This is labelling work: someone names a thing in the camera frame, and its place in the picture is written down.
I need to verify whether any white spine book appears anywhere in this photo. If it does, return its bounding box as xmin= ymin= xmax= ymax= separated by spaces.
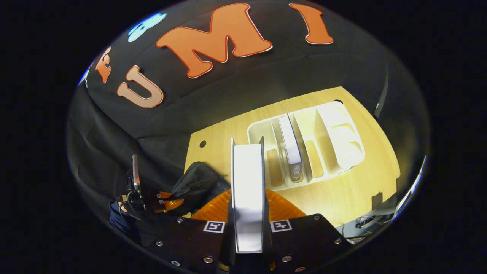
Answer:
xmin=231 ymin=137 xmax=266 ymax=254

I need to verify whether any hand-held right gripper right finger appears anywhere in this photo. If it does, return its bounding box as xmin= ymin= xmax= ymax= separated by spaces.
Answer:
xmin=264 ymin=188 xmax=353 ymax=273

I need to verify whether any white bookshelf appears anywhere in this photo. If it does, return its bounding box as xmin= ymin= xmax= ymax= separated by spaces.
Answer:
xmin=247 ymin=101 xmax=366 ymax=191

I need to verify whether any black schoolbag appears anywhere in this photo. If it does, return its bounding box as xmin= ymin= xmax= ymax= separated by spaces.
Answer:
xmin=171 ymin=162 xmax=231 ymax=217

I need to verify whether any blue cover book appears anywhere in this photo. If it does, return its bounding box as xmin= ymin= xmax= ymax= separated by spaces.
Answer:
xmin=278 ymin=114 xmax=304 ymax=183

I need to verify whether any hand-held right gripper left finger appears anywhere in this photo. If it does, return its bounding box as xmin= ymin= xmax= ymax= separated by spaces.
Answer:
xmin=150 ymin=188 xmax=234 ymax=274

